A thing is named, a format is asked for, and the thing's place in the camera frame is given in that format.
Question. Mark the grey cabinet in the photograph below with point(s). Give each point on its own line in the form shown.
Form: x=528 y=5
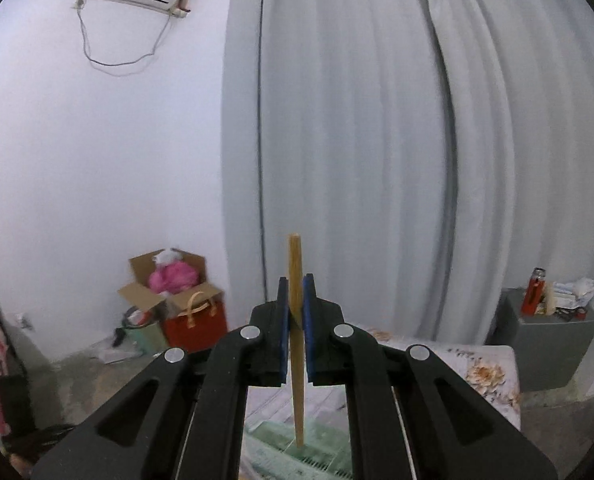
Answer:
x=542 y=355

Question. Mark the pink plastic bag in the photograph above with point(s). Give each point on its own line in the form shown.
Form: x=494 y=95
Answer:
x=174 y=277

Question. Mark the white curtain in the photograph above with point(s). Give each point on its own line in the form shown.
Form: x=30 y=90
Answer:
x=377 y=160

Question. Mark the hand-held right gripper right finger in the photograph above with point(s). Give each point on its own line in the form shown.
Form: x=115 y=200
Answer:
x=309 y=340

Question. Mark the red gift bag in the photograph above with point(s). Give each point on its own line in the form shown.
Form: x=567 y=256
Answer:
x=197 y=330

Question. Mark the white crumpled bag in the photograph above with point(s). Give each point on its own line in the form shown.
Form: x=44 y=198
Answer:
x=574 y=292

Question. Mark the wooden chopstick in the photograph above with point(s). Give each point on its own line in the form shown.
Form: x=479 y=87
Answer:
x=295 y=270

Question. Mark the red bottle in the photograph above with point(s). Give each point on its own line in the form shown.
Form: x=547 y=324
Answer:
x=533 y=295

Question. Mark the cardboard box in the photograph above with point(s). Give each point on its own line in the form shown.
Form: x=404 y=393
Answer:
x=142 y=292

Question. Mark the green box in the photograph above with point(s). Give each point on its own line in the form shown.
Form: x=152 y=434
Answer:
x=149 y=340

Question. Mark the white paper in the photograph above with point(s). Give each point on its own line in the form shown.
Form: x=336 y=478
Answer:
x=117 y=354

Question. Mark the green plastic utensil holder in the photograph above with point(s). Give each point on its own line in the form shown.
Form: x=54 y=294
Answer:
x=277 y=455

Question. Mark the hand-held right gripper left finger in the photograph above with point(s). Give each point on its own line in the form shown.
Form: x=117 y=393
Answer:
x=283 y=340

